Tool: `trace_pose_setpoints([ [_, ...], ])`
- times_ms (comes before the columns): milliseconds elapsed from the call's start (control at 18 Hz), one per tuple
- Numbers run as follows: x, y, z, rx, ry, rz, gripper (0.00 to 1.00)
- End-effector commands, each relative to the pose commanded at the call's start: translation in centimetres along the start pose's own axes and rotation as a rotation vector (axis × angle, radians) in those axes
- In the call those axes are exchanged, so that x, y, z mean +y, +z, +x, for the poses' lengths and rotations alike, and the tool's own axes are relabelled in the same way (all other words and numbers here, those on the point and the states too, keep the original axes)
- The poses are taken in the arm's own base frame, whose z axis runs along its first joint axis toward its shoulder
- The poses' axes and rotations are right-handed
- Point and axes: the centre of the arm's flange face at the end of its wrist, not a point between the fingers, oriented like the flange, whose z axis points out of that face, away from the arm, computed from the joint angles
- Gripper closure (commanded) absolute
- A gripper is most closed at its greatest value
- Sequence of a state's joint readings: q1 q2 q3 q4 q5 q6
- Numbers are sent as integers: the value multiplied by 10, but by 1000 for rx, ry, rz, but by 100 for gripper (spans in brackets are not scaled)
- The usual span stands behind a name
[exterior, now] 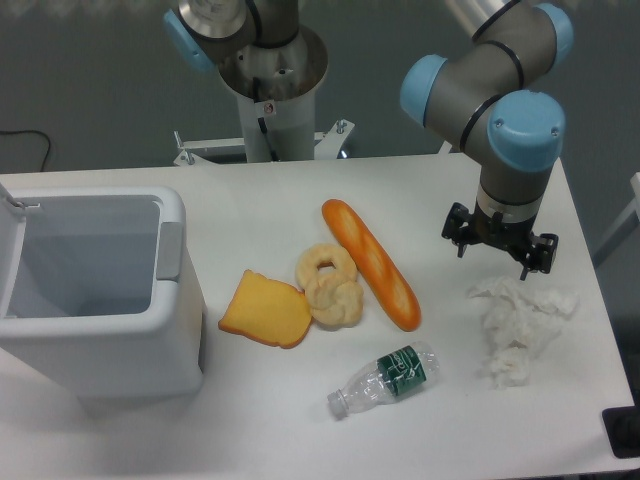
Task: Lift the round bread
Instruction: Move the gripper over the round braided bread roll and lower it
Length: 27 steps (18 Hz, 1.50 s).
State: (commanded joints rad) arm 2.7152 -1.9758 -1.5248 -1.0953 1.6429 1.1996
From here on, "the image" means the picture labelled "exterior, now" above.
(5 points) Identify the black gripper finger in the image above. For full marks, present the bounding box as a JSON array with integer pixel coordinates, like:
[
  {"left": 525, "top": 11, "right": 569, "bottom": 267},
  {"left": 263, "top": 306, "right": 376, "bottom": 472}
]
[
  {"left": 518, "top": 233, "right": 559, "bottom": 281},
  {"left": 441, "top": 202, "right": 474, "bottom": 258}
]

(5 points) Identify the white furniture leg right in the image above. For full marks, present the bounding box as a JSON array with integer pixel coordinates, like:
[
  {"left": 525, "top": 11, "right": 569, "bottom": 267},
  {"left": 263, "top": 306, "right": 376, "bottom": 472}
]
[{"left": 592, "top": 172, "right": 639, "bottom": 268}]

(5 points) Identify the black cable on floor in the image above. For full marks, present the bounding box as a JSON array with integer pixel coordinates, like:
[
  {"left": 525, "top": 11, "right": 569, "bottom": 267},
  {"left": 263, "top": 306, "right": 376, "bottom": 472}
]
[{"left": 0, "top": 129, "right": 52, "bottom": 173}]

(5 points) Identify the black device at table edge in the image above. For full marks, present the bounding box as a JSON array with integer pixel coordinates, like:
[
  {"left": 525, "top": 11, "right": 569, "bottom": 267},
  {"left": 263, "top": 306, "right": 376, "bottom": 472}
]
[{"left": 602, "top": 406, "right": 639, "bottom": 459}]

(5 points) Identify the ring-shaped bagel bread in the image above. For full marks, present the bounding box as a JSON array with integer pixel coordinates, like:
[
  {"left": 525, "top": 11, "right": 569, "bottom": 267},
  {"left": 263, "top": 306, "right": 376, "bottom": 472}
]
[{"left": 295, "top": 243, "right": 358, "bottom": 293}]

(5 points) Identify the crumpled white tissue paper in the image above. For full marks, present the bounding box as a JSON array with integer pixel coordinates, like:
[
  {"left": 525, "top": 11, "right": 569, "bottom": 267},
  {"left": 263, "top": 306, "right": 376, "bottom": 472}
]
[{"left": 467, "top": 276, "right": 580, "bottom": 389}]

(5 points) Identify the white plastic trash bin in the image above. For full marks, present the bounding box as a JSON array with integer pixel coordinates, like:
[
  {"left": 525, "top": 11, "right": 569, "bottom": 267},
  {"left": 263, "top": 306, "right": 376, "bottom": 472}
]
[{"left": 1, "top": 186, "right": 206, "bottom": 398}]

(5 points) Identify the round twisted bread roll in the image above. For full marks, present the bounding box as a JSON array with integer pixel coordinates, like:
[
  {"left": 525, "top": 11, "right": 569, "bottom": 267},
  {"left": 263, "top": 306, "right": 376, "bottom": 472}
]
[{"left": 305, "top": 271, "right": 364, "bottom": 328}]

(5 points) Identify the long orange baguette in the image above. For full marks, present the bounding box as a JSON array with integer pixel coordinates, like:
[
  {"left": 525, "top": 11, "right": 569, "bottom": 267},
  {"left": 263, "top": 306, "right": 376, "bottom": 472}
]
[{"left": 321, "top": 199, "right": 422, "bottom": 332}]

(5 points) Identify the clear plastic bottle green label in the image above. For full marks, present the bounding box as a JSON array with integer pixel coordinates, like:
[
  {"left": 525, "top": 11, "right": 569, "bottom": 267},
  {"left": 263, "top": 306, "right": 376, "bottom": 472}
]
[{"left": 327, "top": 341, "right": 440, "bottom": 419}]

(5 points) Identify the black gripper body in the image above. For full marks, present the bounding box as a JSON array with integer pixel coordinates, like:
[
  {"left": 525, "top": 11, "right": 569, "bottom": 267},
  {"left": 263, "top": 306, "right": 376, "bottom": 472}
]
[{"left": 465, "top": 198, "right": 539, "bottom": 250}]

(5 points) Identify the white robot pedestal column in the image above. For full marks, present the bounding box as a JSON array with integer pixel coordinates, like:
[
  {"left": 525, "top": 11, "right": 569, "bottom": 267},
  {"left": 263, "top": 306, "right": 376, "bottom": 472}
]
[{"left": 218, "top": 26, "right": 328, "bottom": 163}]

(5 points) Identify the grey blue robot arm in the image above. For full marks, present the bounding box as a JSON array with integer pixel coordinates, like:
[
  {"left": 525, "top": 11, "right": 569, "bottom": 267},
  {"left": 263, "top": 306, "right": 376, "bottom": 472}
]
[{"left": 163, "top": 1, "right": 574, "bottom": 273}]

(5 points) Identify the yellow toast slice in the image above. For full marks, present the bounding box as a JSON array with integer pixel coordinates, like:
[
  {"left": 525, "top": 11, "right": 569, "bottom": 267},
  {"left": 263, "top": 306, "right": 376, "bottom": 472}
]
[{"left": 218, "top": 270, "right": 312, "bottom": 349}]

